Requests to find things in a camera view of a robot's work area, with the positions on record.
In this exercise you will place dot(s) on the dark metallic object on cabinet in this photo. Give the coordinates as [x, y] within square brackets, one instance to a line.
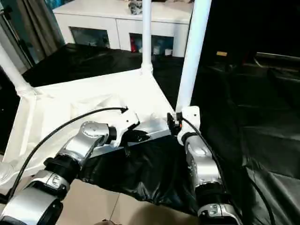
[135, 8]

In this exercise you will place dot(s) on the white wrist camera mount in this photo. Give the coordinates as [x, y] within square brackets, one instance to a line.
[127, 118]
[191, 117]

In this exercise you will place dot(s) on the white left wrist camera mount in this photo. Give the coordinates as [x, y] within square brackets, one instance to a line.
[127, 118]

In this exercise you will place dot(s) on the black work mat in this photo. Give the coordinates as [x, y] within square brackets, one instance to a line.
[152, 175]

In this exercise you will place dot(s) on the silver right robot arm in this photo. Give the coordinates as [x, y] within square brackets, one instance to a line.
[204, 164]

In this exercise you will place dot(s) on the white plastic table top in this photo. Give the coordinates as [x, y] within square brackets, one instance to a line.
[82, 98]

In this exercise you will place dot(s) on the white plastic table leg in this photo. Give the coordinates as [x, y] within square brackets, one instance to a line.
[147, 35]
[11, 70]
[192, 58]
[4, 173]

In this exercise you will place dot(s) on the black flat panel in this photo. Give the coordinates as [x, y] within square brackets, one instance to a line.
[279, 56]

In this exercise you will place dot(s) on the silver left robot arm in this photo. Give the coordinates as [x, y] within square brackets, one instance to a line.
[91, 133]

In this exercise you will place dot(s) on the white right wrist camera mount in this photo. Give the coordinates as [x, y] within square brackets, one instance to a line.
[191, 117]

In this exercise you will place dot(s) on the small tan label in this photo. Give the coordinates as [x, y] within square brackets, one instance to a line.
[222, 53]

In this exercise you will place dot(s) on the grey brown curtain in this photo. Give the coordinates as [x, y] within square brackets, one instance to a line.
[42, 30]

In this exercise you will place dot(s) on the white cabinet with glass doors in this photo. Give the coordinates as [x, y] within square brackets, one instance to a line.
[93, 23]

